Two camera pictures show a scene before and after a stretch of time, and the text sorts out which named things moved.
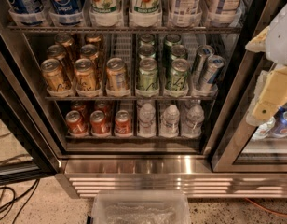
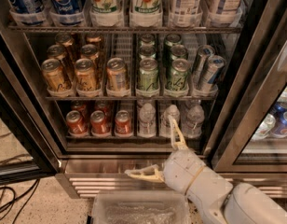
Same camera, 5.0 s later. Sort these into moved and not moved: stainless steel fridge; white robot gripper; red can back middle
Moved: white robot gripper
Not moved: red can back middle; stainless steel fridge
